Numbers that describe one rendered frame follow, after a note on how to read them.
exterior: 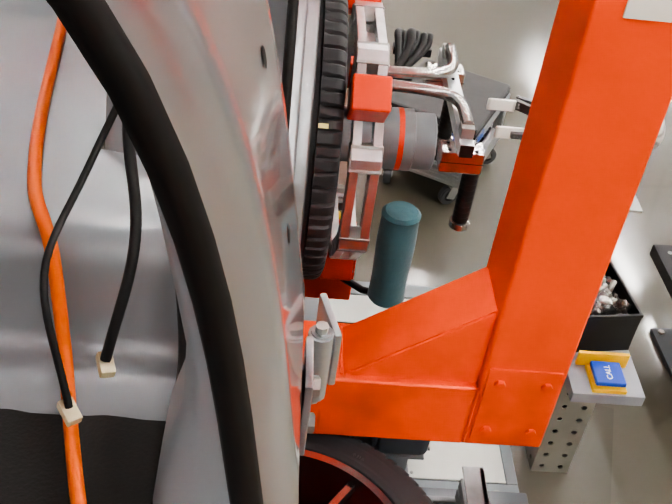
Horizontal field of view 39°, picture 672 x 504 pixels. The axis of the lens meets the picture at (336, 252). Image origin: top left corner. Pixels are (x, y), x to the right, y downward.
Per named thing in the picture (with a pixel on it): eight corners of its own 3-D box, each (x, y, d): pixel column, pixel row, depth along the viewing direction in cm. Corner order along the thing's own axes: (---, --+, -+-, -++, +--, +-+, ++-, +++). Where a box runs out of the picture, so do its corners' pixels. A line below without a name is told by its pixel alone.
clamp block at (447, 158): (435, 158, 200) (440, 137, 196) (477, 162, 200) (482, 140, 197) (437, 172, 196) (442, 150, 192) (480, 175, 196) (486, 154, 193)
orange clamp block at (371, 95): (348, 85, 186) (353, 72, 177) (388, 89, 187) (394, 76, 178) (346, 120, 185) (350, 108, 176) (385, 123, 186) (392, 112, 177)
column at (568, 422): (524, 441, 260) (563, 331, 234) (559, 443, 261) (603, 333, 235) (530, 470, 253) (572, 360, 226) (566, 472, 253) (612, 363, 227)
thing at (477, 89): (412, 131, 380) (426, 54, 359) (496, 160, 370) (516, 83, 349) (368, 181, 349) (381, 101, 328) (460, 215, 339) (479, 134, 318)
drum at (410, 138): (335, 143, 222) (342, 90, 213) (425, 151, 224) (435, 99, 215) (336, 177, 211) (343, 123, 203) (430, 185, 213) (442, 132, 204)
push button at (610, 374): (587, 366, 220) (590, 359, 218) (617, 368, 220) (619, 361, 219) (594, 389, 214) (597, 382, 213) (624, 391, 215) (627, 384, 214)
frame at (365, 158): (327, 166, 250) (351, -31, 216) (351, 168, 251) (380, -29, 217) (328, 305, 208) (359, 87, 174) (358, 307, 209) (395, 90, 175)
